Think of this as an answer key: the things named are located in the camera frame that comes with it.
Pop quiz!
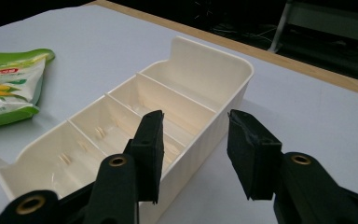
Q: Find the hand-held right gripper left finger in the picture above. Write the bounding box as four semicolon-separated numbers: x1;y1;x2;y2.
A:
83;109;165;224

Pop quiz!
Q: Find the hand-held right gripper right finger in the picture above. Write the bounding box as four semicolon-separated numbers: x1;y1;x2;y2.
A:
227;108;358;224

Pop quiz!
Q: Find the white divided plastic organizer box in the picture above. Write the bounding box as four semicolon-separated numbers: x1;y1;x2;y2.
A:
0;35;255;224

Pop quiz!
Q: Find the green and white snack pouch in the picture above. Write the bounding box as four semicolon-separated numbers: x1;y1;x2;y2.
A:
0;48;56;131

